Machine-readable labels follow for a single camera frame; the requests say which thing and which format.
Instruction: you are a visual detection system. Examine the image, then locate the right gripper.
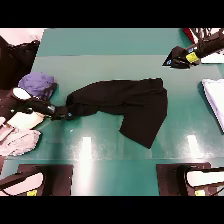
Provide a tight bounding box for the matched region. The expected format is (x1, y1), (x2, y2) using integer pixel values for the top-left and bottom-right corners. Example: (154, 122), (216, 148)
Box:
(162, 45), (202, 70)

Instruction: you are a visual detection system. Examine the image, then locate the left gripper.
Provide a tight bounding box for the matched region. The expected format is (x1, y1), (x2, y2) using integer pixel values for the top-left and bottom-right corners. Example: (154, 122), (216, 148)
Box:
(50, 104), (74, 121)

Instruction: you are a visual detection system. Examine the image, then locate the black T-shirt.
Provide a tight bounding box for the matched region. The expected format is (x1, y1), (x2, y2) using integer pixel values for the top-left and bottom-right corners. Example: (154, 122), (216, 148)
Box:
(65, 77), (169, 150)

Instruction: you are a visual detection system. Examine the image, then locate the red garment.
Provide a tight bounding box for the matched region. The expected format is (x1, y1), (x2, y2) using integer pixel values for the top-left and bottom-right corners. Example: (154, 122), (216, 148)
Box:
(182, 28), (197, 45)

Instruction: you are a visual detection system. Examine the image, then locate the cream garment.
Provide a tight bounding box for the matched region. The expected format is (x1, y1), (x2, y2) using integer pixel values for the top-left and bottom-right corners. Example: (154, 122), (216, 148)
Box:
(6, 111), (46, 131)

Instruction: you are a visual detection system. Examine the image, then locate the purple garment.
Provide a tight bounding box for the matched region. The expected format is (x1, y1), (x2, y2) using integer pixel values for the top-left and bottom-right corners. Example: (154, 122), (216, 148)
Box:
(17, 72), (58, 101)

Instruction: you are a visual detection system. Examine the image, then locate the pale pink garment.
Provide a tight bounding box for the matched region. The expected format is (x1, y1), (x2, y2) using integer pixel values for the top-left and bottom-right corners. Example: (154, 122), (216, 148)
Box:
(0, 125), (42, 158)

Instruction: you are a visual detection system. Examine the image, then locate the white garment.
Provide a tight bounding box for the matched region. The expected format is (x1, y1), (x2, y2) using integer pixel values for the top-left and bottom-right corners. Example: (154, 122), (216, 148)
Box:
(201, 78), (224, 133)

